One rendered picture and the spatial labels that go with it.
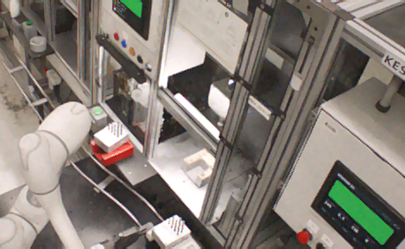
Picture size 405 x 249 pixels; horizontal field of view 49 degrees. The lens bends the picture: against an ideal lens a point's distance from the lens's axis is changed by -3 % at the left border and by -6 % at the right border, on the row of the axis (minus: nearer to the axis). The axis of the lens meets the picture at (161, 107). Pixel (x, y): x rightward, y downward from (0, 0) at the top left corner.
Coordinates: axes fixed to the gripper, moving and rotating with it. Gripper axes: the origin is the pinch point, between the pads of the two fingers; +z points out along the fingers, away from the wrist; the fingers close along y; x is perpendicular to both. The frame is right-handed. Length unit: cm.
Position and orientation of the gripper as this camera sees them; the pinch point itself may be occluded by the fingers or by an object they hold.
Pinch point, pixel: (145, 228)
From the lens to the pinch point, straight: 194.5
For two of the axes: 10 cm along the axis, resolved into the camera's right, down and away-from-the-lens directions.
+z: 8.1, -3.3, 4.9
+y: 1.0, -7.3, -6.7
